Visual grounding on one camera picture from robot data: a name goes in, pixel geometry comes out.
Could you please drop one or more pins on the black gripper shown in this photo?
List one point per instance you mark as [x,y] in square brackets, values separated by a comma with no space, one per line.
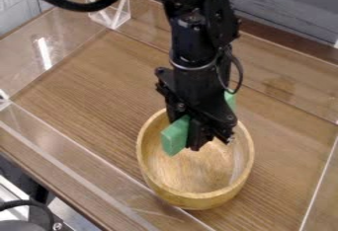
[196,86]

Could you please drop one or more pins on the green rectangular block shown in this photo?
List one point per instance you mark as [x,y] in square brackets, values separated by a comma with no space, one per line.
[176,136]

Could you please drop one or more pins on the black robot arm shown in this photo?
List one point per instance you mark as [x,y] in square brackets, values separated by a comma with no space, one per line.
[204,27]

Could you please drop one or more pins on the brown wooden bowl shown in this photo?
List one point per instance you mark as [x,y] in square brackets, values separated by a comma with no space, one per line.
[194,180]

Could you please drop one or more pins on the clear acrylic tray wall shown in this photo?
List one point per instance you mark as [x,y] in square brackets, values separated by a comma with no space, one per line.
[89,177]

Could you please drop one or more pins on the black metal bracket with screw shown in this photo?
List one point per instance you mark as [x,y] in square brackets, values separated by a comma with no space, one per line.
[38,216]

